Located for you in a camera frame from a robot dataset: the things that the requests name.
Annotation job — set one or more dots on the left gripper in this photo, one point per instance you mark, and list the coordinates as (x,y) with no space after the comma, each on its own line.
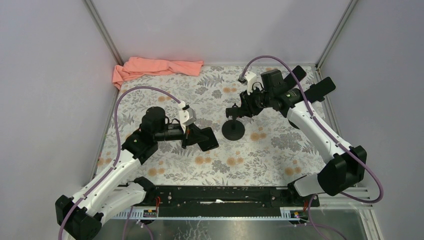
(189,136)

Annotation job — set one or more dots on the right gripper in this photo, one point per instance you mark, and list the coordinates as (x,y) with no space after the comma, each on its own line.
(247,107)

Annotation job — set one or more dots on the black round-base stand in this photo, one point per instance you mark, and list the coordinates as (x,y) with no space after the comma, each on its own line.
(233,129)

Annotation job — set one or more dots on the black phone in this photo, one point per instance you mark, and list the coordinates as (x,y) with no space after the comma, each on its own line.
(209,140)
(318,91)

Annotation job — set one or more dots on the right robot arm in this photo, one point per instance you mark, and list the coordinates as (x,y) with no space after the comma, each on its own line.
(345,165)

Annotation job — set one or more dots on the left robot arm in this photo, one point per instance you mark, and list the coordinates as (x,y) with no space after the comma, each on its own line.
(82,215)

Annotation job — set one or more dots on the pink cloth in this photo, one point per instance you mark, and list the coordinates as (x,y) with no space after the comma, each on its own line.
(137,67)

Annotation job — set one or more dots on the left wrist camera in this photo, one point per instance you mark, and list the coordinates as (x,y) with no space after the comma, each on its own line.
(186,114)

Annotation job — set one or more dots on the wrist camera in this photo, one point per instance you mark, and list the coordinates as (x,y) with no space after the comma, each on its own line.
(186,114)
(249,79)

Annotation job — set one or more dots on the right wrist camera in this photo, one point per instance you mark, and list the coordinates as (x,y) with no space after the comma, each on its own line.
(249,79)

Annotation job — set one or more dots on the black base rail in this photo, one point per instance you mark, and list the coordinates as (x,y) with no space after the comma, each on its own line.
(224,201)

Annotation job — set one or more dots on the aluminium frame profile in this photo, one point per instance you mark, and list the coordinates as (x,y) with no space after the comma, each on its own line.
(351,197)

